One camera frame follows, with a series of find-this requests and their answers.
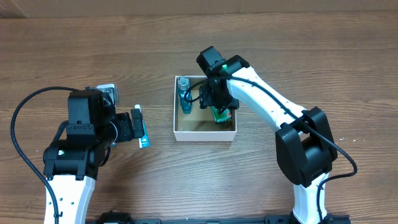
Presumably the teal mouthwash bottle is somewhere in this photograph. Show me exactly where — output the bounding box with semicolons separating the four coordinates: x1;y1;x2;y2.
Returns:
177;76;193;114

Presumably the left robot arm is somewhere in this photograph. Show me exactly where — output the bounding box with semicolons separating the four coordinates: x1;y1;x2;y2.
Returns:
43;89;144;223

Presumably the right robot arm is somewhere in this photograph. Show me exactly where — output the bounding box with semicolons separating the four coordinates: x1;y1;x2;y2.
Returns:
197;46;337;223

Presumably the teal toothpaste tube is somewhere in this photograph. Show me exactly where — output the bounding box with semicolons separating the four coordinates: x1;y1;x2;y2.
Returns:
134;105;150;148

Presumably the open white cardboard box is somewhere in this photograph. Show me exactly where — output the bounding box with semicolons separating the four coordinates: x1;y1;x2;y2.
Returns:
173;76;237;142

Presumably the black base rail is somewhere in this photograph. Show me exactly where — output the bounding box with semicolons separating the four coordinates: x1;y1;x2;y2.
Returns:
93;211;352;224

